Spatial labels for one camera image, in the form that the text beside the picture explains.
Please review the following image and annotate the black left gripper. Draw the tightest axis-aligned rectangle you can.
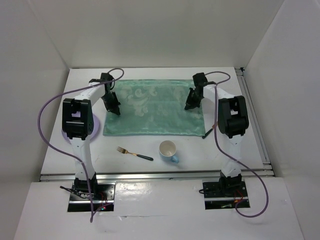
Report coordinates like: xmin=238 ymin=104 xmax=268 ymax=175
xmin=100 ymin=91 xmax=121 ymax=115

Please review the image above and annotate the green satin placemat cloth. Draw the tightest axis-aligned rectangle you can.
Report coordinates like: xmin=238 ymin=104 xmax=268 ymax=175
xmin=103 ymin=79 xmax=206 ymax=137

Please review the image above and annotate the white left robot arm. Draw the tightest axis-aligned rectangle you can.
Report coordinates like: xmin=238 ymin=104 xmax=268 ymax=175
xmin=62 ymin=73 xmax=121 ymax=200

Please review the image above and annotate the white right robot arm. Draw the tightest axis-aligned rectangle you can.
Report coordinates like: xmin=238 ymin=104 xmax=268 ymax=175
xmin=184 ymin=72 xmax=249 ymax=196

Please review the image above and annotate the purple plate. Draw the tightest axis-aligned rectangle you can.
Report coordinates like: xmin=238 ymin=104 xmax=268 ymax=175
xmin=61 ymin=114 xmax=100 ymax=145

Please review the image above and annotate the light blue mug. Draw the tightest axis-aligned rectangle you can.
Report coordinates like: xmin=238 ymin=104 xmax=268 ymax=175
xmin=159 ymin=140 xmax=179 ymax=164

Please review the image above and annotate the gold knife green handle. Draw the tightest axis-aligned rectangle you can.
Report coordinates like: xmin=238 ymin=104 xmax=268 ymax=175
xmin=201 ymin=125 xmax=215 ymax=139

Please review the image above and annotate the gold fork green handle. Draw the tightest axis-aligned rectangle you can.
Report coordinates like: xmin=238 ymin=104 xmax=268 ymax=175
xmin=116 ymin=146 xmax=154 ymax=161

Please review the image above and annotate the aluminium right rail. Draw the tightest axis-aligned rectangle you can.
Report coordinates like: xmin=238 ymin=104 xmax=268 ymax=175
xmin=234 ymin=67 xmax=273 ymax=172

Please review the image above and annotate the aluminium rail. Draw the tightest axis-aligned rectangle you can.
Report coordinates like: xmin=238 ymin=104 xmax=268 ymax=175
xmin=234 ymin=67 xmax=273 ymax=172
xmin=39 ymin=169 xmax=275 ymax=182

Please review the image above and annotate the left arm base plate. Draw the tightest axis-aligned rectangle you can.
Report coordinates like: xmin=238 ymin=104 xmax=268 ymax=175
xmin=67 ymin=183 xmax=116 ymax=213

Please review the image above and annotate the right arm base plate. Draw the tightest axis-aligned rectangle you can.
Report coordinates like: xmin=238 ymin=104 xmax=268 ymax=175
xmin=198 ymin=181 xmax=250 ymax=210

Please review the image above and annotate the aluminium front rail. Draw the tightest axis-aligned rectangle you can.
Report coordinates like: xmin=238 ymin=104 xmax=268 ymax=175
xmin=39 ymin=169 xmax=275 ymax=182

